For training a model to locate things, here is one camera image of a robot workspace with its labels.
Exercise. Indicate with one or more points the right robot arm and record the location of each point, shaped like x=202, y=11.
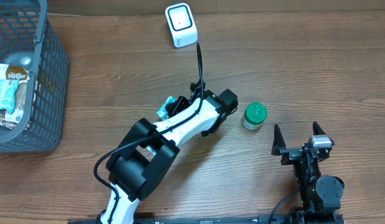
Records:
x=320, y=194

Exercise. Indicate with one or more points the clear plastic container in basket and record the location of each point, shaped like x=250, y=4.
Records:
x=23, y=59

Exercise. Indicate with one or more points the white barcode scanner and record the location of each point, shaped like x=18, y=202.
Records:
x=181, y=25

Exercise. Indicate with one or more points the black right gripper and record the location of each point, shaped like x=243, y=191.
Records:
x=298, y=152

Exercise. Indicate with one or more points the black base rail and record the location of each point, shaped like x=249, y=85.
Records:
x=261, y=219

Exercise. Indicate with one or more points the grey plastic mesh basket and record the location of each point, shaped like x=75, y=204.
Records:
x=25, y=27

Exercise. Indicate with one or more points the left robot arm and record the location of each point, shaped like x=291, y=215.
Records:
x=140, y=162

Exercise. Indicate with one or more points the brown white snack wrapper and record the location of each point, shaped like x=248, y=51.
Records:
x=11, y=120

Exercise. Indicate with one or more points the brown Pantree snack packet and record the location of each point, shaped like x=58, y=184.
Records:
x=13, y=72

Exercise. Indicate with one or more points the green lid spice jar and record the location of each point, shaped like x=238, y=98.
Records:
x=254, y=116

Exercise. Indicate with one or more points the teal white snack packet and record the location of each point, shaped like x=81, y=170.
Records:
x=8, y=90

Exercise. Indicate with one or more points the teal small carton box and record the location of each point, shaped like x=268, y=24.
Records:
x=162, y=112

